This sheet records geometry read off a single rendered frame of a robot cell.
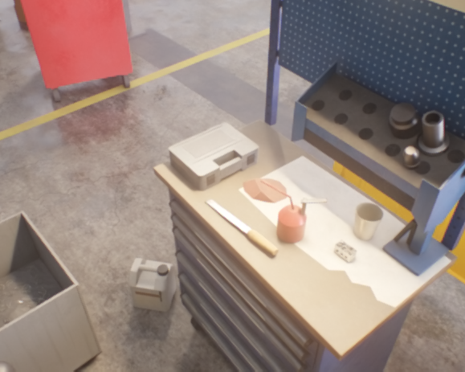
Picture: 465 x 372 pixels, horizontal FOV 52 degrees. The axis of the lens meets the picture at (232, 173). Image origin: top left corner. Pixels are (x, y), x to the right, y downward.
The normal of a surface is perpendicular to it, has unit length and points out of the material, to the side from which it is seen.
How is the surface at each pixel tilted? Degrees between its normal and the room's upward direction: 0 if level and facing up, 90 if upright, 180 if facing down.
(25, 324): 90
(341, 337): 0
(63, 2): 90
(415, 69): 90
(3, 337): 90
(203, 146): 0
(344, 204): 0
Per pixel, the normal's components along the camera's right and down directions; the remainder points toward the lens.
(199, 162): 0.00, -0.76
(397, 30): -0.80, 0.40
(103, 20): 0.38, 0.60
